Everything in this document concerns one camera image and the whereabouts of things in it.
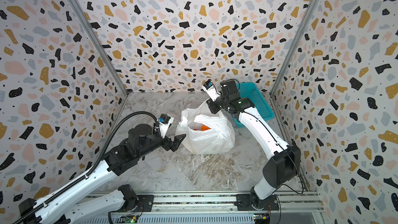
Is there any teal plastic mesh basket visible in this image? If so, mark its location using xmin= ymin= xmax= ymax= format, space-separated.
xmin=234 ymin=80 xmax=275 ymax=121

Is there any white plastic bag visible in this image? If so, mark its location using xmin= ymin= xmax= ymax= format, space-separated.
xmin=176 ymin=102 xmax=235 ymax=155

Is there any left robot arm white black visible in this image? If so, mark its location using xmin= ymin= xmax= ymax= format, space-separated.
xmin=16 ymin=124 xmax=186 ymax=224

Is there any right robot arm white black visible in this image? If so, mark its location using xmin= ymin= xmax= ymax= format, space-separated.
xmin=202 ymin=79 xmax=301 ymax=209

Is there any orange fruit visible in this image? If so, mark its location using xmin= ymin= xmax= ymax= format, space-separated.
xmin=201 ymin=125 xmax=211 ymax=131

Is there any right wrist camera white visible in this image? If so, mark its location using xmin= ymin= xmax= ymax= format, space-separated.
xmin=202 ymin=79 xmax=221 ymax=102

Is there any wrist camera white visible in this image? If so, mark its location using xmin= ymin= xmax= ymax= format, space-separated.
xmin=202 ymin=79 xmax=221 ymax=102
xmin=157 ymin=114 xmax=174 ymax=138

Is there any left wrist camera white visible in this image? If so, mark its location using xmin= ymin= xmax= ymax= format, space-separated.
xmin=157 ymin=114 xmax=174 ymax=138

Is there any black corrugated cable conduit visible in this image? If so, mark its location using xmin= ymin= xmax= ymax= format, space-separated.
xmin=12 ymin=111 xmax=159 ymax=224

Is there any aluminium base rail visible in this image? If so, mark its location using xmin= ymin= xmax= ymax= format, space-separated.
xmin=63 ymin=191 xmax=328 ymax=224

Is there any right aluminium corner post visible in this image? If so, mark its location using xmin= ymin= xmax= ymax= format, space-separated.
xmin=270 ymin=0 xmax=319 ymax=97

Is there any aluminium corner post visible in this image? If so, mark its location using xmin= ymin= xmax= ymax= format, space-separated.
xmin=270 ymin=0 xmax=319 ymax=97
xmin=67 ymin=0 xmax=128 ymax=97

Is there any left aluminium corner post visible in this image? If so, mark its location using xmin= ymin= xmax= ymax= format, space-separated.
xmin=67 ymin=0 xmax=128 ymax=97

